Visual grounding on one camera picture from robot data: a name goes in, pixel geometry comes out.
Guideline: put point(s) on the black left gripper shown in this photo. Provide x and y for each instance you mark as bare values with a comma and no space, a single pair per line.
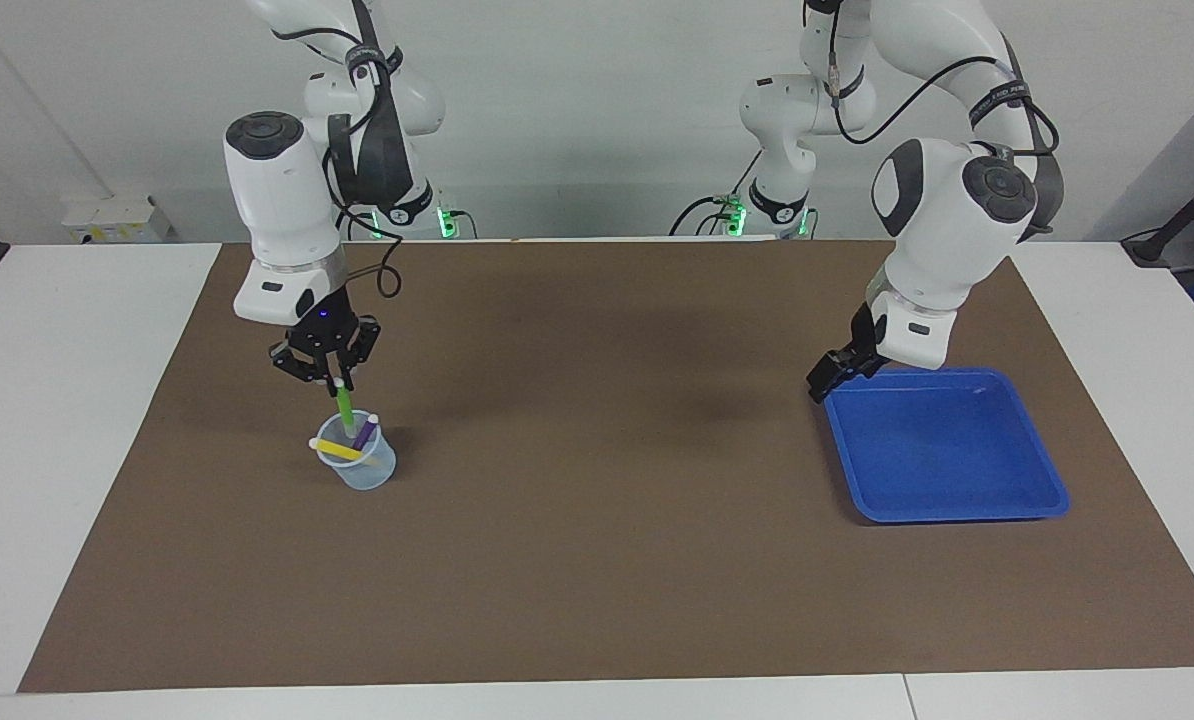
865,345

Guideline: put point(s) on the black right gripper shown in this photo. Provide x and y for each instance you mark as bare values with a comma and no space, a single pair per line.
325,335

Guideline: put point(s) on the green marker pen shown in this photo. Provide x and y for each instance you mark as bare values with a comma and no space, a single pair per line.
344,410

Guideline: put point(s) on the purple marker pen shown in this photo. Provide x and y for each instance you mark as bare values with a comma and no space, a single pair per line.
363,433

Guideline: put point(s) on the yellow marker pen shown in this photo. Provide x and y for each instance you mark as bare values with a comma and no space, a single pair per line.
337,449

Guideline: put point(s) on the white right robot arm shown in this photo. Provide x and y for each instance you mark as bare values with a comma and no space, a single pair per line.
287,210

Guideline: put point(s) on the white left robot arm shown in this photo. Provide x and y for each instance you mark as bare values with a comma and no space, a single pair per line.
947,220

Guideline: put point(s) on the translucent plastic cup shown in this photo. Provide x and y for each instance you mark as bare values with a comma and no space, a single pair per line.
367,470

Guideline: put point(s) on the blue plastic tray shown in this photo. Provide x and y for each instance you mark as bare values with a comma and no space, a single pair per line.
1007,470

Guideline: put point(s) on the brown table mat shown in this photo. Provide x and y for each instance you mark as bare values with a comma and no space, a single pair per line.
597,520

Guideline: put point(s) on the white wall power box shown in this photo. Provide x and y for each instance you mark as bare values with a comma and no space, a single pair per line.
107,220

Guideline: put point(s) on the black camera stand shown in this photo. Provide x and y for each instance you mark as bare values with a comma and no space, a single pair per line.
1172,225

